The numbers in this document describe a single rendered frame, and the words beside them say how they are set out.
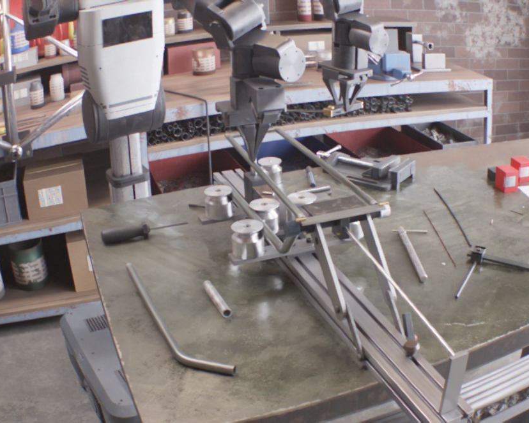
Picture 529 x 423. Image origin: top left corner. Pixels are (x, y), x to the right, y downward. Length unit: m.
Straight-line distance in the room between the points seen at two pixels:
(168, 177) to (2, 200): 0.90
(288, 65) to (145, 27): 0.77
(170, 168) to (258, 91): 2.06
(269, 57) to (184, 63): 2.05
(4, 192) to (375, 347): 1.86
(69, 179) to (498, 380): 1.68
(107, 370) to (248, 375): 1.13
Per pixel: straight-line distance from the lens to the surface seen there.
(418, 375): 0.85
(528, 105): 4.40
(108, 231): 1.28
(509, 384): 1.96
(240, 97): 1.06
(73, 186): 2.54
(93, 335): 2.17
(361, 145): 3.33
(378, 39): 1.32
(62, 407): 2.30
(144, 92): 1.75
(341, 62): 1.37
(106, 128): 1.75
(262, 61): 1.02
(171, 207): 1.42
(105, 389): 1.93
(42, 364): 2.54
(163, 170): 3.03
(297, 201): 1.18
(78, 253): 2.66
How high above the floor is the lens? 1.43
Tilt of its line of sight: 24 degrees down
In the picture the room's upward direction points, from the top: 2 degrees counter-clockwise
